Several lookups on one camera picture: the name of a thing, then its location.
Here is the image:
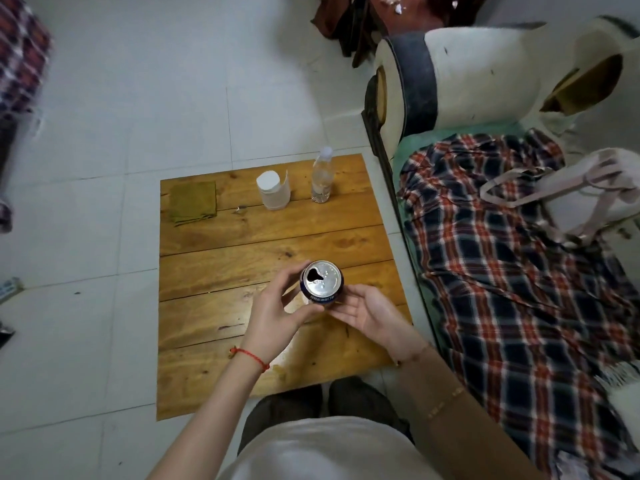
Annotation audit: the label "blue drink can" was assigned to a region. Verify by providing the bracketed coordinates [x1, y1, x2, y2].
[299, 260, 345, 307]

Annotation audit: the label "white shirt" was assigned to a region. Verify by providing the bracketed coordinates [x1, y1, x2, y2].
[217, 416, 445, 480]

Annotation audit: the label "white plastic jar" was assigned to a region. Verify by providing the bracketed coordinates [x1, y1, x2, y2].
[256, 169, 292, 211]

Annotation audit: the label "person's left forearm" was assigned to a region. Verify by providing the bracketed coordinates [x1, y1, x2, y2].
[146, 351, 270, 480]

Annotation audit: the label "small grey floor object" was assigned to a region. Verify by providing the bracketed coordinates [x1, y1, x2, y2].
[0, 277, 25, 304]

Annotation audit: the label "gold bead bracelet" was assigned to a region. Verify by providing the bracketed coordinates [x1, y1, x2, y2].
[426, 387, 467, 421]

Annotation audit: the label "plaid cloth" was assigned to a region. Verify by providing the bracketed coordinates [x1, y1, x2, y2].
[0, 0, 54, 123]

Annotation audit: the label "white cushion with torn opening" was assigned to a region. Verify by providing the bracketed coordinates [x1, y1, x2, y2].
[520, 15, 640, 160]

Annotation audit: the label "dark trousers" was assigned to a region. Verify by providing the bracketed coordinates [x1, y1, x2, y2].
[237, 376, 416, 456]

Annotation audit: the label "person's right hand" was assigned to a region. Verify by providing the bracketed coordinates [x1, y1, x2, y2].
[327, 283, 432, 366]

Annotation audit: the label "dark wooden sofa frame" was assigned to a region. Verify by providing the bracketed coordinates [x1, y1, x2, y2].
[360, 72, 451, 355]

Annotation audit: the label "white bolster with dark band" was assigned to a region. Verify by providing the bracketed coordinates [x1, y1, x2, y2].
[374, 26, 548, 156]

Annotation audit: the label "pale pink handbag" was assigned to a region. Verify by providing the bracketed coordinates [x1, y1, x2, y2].
[479, 147, 640, 251]

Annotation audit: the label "white fringed scarf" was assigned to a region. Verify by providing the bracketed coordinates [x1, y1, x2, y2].
[594, 361, 640, 448]

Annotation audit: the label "red navy plaid blanket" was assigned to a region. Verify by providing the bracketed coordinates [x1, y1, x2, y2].
[397, 129, 640, 480]

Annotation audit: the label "person's left hand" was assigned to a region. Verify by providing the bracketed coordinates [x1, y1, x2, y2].
[240, 262, 326, 366]

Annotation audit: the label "olive green folded cloth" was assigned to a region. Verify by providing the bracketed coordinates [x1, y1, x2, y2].
[168, 180, 218, 227]

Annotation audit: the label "red string bracelet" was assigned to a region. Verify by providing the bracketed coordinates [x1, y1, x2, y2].
[228, 346, 271, 373]

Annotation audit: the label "clear plastic water bottle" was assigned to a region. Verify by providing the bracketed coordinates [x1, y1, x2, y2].
[310, 146, 335, 204]

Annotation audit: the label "person's right forearm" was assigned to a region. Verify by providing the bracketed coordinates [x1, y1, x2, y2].
[395, 344, 547, 480]

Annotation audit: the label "thin gold wrist chain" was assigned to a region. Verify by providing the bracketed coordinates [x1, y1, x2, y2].
[396, 344, 434, 368]

